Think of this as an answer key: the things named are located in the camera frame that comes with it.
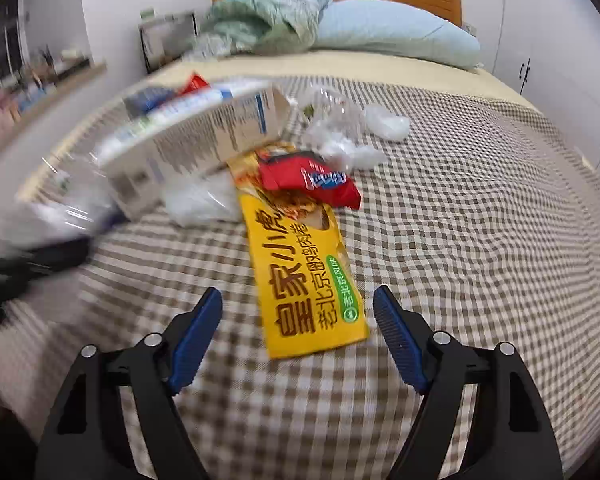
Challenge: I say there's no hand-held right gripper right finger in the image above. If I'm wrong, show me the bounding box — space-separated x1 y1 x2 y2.
372 285 565 480

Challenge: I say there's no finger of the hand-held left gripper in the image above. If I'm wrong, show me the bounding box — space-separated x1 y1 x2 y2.
27 235 93 278

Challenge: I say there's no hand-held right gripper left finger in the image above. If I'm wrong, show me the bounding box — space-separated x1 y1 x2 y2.
34 287 224 480

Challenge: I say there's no clear plastic bag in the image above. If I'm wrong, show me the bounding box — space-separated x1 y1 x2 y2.
17 80 293 241

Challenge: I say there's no yellow food packet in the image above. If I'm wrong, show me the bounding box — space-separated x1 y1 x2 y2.
227 142 371 361

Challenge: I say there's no white carton box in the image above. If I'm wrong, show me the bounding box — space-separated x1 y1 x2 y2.
94 82 291 221

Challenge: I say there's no brown checkered blanket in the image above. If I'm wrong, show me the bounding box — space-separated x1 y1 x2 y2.
0 77 600 480

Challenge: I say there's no crumpled white plastic bag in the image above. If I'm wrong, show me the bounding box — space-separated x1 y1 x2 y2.
320 140 387 171
362 104 411 141
164 172 243 228

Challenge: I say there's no dark blue packet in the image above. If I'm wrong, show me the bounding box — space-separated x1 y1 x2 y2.
124 86 181 116

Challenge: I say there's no pile of things on shelf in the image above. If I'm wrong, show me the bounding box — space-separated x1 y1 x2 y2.
0 45 91 126

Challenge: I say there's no red snack packet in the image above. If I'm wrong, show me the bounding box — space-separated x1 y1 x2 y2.
256 150 362 209

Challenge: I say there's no small red wrapper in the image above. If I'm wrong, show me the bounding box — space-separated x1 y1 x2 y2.
177 74 211 97

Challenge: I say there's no metal railing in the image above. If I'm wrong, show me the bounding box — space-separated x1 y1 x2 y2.
0 10 26 91

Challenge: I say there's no crumpled clear plastic wrapper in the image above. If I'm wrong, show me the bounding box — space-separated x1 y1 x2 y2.
300 86 366 148

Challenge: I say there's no metal-framed nightstand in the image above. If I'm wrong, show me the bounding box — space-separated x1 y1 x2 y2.
139 12 201 73

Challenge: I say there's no pale yellow bed sheet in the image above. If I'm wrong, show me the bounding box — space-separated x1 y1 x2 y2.
15 49 543 201

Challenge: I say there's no green patterned quilt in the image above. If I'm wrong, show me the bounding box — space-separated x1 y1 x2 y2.
187 0 333 61

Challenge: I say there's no light blue pillow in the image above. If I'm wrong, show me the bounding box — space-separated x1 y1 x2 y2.
314 0 482 71

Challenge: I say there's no white wardrobe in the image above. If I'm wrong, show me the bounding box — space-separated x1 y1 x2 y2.
480 0 600 171

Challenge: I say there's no wooden wall shelf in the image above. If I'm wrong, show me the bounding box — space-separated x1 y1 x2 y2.
0 57 108 161

